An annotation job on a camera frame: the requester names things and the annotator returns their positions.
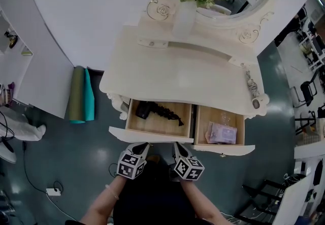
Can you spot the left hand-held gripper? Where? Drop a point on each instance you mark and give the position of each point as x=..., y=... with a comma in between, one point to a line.
x=130, y=165

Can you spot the white dressing table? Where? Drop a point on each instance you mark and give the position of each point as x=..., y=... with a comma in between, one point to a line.
x=177, y=76

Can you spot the person's right forearm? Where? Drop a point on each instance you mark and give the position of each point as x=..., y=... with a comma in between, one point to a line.
x=200, y=201

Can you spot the black office chair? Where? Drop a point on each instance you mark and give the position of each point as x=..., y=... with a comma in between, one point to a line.
x=308, y=92

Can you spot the white cloth bundle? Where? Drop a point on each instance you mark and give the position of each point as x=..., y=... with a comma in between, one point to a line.
x=25, y=130

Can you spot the wooden drawer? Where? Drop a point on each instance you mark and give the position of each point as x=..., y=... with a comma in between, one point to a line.
x=223, y=149
x=142, y=135

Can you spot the white shelf unit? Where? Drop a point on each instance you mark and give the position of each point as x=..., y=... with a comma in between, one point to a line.
x=15, y=71

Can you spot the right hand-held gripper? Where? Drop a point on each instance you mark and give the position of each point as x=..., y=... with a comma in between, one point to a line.
x=189, y=169

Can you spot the white power strip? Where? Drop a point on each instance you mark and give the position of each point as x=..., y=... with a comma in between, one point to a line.
x=53, y=192

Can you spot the purple wipes pack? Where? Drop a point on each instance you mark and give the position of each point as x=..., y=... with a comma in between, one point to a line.
x=223, y=133

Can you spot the white table with black frame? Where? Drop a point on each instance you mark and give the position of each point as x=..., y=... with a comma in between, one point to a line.
x=294, y=201

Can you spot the black and gold ornament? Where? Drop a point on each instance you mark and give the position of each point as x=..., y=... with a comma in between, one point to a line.
x=11, y=41

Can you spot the white vase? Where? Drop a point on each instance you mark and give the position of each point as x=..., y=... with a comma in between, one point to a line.
x=184, y=22

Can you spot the person's left forearm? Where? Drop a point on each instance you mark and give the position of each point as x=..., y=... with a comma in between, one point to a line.
x=106, y=201

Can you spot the teal rolled mat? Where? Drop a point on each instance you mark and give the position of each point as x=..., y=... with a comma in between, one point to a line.
x=89, y=94

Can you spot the olive rolled mat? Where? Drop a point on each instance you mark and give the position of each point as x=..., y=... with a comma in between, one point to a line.
x=76, y=94

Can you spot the black hair dryer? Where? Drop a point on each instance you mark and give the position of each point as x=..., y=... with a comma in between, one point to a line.
x=142, y=111

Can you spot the person's dark clothing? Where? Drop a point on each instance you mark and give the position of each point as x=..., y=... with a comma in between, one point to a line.
x=152, y=198

